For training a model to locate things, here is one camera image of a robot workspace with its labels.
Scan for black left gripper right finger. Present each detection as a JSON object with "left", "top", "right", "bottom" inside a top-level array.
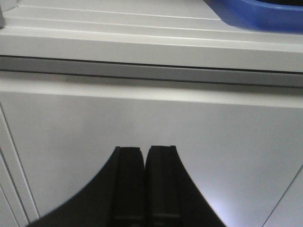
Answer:
[{"left": 145, "top": 146, "right": 225, "bottom": 227}]

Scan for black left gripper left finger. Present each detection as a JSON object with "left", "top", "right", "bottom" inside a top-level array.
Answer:
[{"left": 30, "top": 147, "right": 145, "bottom": 227}]

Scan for blue plastic tray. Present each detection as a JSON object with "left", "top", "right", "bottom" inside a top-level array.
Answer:
[{"left": 206, "top": 0, "right": 303, "bottom": 34}]

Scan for white cabinet lower shelf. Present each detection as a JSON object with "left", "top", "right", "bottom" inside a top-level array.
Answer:
[{"left": 0, "top": 0, "right": 303, "bottom": 72}]

